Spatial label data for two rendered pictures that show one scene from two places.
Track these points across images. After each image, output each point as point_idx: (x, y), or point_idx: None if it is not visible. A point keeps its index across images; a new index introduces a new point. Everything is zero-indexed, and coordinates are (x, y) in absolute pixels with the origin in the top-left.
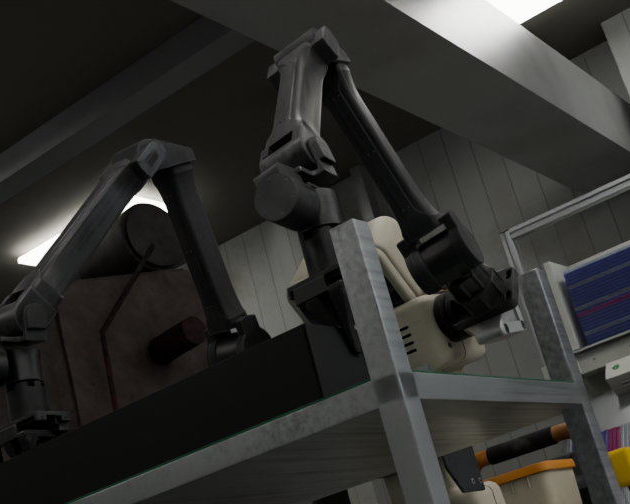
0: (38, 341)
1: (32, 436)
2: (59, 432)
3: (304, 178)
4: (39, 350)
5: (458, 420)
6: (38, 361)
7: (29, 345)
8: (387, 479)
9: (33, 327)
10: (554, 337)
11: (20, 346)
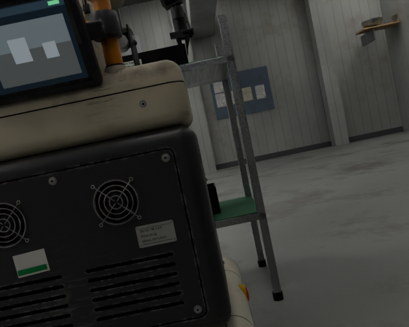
0: (167, 8)
1: (176, 42)
2: (175, 38)
3: None
4: (171, 8)
5: None
6: (171, 13)
7: (173, 4)
8: None
9: (163, 6)
10: None
11: (176, 4)
